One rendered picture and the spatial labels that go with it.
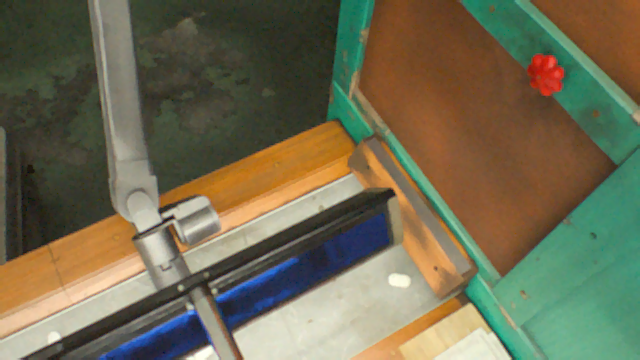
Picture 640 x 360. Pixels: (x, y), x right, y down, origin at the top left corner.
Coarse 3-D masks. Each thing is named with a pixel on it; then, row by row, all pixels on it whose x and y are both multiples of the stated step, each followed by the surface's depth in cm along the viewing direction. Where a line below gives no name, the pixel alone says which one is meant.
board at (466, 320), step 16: (448, 320) 87; (464, 320) 87; (480, 320) 87; (416, 336) 85; (432, 336) 85; (448, 336) 86; (464, 336) 86; (400, 352) 84; (416, 352) 84; (432, 352) 84
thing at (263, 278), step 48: (384, 192) 60; (288, 240) 56; (336, 240) 58; (384, 240) 62; (192, 288) 53; (240, 288) 55; (288, 288) 58; (96, 336) 49; (144, 336) 51; (192, 336) 54
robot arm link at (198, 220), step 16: (144, 192) 75; (128, 208) 74; (144, 208) 75; (160, 208) 82; (176, 208) 79; (192, 208) 81; (208, 208) 81; (144, 224) 75; (192, 224) 80; (208, 224) 81; (192, 240) 80
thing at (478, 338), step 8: (480, 328) 86; (472, 336) 86; (480, 336) 86; (488, 336) 86; (456, 344) 85; (464, 344) 85; (472, 344) 85; (480, 344) 85; (488, 344) 85; (496, 344) 85; (448, 352) 84; (456, 352) 84; (464, 352) 84; (472, 352) 84; (480, 352) 84; (488, 352) 84; (496, 352) 84; (504, 352) 85
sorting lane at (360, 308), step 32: (320, 192) 102; (352, 192) 102; (256, 224) 97; (288, 224) 98; (192, 256) 93; (224, 256) 94; (384, 256) 96; (128, 288) 90; (320, 288) 92; (352, 288) 92; (384, 288) 93; (416, 288) 93; (64, 320) 86; (288, 320) 89; (320, 320) 89; (352, 320) 90; (384, 320) 90; (0, 352) 83; (256, 352) 86; (288, 352) 86; (320, 352) 86; (352, 352) 87
